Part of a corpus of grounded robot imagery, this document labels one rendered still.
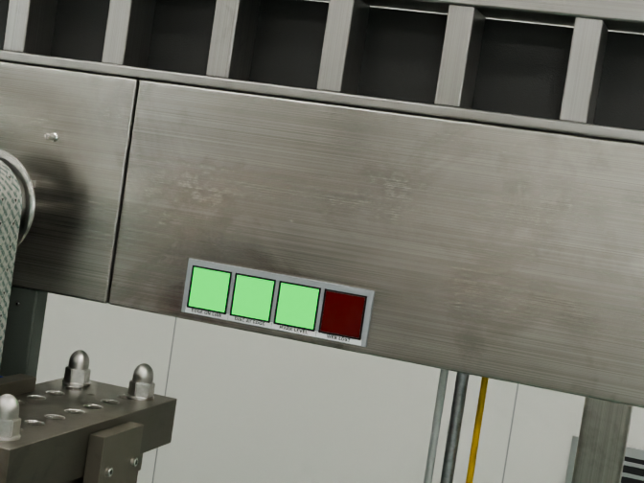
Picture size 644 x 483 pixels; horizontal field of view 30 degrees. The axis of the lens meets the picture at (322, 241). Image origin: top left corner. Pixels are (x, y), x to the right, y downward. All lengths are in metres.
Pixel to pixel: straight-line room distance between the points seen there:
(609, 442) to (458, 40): 0.55
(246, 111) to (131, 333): 2.73
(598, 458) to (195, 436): 2.68
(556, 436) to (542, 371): 2.39
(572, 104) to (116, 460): 0.68
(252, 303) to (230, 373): 2.56
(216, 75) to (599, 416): 0.66
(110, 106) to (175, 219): 0.18
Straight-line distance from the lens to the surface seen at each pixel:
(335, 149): 1.49
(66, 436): 1.37
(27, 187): 1.58
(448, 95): 1.47
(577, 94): 1.45
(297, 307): 1.50
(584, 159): 1.43
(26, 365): 1.69
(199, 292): 1.55
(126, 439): 1.45
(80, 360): 1.62
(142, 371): 1.58
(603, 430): 1.61
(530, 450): 3.85
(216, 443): 4.13
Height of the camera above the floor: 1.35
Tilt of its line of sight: 3 degrees down
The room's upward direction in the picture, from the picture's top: 8 degrees clockwise
